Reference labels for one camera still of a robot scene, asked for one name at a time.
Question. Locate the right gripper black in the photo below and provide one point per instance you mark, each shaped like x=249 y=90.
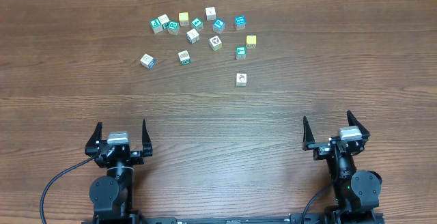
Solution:
x=322 y=149

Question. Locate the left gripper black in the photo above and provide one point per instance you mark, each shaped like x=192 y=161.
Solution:
x=138 y=156

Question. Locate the white block blue edge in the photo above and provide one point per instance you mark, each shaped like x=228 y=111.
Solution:
x=148 y=61

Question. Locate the white block green edge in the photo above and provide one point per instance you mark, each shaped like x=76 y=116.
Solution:
x=184 y=57

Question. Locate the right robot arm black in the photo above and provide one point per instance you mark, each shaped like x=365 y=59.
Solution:
x=356 y=192

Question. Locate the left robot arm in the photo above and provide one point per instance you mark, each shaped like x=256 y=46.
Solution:
x=112 y=194

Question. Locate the white block monkey picture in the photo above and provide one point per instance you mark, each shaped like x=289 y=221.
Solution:
x=241 y=79

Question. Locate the green top block right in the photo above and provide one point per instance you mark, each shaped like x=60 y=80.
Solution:
x=240 y=52

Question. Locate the yellow top block right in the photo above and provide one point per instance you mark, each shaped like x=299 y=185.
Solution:
x=251 y=41

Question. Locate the yellow block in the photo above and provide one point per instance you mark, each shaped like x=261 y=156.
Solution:
x=183 y=19
x=251 y=41

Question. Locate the green top block far left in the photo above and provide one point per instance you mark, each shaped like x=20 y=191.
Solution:
x=156 y=25

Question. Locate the white block blue side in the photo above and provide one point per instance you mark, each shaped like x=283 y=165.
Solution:
x=193 y=36

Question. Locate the white top block green side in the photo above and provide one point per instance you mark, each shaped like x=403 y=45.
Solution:
x=164 y=21

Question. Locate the white block animal picture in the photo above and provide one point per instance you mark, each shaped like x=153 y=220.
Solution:
x=215 y=43

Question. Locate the yellow top block rear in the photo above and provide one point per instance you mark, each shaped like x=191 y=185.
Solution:
x=183 y=19

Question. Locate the small green top block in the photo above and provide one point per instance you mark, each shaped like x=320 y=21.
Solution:
x=197 y=24

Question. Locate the blue top block right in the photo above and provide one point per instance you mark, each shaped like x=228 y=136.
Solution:
x=240 y=22

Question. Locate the blue P block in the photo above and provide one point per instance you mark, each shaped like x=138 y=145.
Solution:
x=218 y=26

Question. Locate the white top block rear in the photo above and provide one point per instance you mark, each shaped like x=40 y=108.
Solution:
x=210 y=13

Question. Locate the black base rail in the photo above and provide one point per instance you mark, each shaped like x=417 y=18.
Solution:
x=291 y=219

